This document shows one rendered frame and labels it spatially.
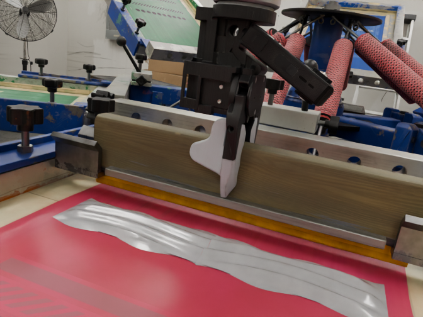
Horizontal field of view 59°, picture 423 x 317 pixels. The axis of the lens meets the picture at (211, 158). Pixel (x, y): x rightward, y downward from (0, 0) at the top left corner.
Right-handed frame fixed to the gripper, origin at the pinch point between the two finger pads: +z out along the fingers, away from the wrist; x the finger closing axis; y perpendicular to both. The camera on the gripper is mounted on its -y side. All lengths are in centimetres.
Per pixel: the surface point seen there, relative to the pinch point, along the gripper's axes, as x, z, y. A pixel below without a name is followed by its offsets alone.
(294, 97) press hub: -76, -5, 5
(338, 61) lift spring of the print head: -58, -17, -6
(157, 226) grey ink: 7.3, 4.9, 6.6
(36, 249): 17.4, 5.3, 14.3
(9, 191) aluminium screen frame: 10.3, 4.4, 25.4
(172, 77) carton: -364, 19, 186
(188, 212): 0.6, 5.3, 5.6
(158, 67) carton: -367, 11, 207
